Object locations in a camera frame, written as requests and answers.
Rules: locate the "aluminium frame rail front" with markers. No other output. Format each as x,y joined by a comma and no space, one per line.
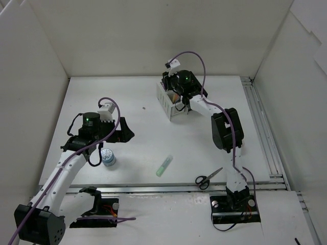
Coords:
163,189

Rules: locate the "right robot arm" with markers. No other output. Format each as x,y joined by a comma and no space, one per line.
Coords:
227,131

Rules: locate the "white slotted container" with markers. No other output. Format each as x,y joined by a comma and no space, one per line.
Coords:
165,99

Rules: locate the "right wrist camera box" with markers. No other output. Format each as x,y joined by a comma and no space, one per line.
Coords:
172,66

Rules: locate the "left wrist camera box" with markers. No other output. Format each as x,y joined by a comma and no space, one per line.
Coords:
105,111

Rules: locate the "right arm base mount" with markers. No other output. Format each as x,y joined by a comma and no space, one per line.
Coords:
224,217

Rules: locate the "aluminium frame rail right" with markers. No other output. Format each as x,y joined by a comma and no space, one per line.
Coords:
269,147

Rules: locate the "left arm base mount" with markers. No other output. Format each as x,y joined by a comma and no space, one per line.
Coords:
108,207

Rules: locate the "green capped highlighter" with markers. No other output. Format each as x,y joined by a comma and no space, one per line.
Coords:
164,166

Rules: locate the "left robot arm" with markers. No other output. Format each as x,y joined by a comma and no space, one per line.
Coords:
44,220

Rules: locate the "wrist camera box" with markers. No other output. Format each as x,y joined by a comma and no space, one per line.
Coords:
172,66
105,111

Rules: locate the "orange slim highlighter pen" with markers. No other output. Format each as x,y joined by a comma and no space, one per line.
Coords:
175,98

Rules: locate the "black handled scissors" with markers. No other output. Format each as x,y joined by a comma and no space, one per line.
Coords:
203,182

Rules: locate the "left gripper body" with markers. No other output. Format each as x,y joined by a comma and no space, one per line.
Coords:
115,134

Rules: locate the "black slotted container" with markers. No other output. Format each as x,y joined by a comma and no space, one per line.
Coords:
197,86

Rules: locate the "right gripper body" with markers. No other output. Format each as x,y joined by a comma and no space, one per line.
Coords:
167,82

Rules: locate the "aluminium frame rail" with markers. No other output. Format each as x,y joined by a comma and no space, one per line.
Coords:
269,147
163,189

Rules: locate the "blue lidded round tub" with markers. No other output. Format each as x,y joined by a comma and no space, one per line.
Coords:
108,157

